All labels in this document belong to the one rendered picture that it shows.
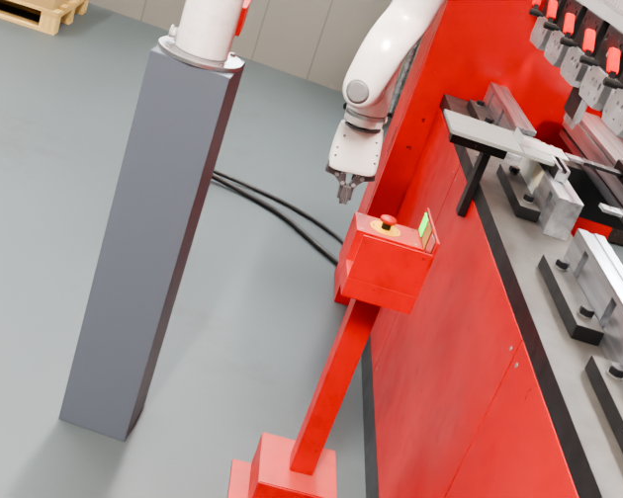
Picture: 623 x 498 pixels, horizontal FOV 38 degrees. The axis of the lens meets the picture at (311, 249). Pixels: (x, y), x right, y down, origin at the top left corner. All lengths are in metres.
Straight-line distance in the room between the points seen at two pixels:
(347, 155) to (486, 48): 1.33
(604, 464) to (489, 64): 1.98
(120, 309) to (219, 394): 0.58
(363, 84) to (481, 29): 1.41
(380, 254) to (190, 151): 0.48
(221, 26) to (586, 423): 1.11
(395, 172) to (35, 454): 1.58
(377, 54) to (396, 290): 0.53
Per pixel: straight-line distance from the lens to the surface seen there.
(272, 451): 2.36
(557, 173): 2.23
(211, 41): 2.00
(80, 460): 2.35
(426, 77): 3.12
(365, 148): 1.86
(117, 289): 2.21
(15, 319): 2.80
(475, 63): 3.13
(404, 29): 1.75
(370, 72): 1.73
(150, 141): 2.05
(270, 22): 6.29
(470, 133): 2.21
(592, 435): 1.42
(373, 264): 1.93
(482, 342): 1.91
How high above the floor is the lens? 1.52
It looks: 24 degrees down
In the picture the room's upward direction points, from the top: 20 degrees clockwise
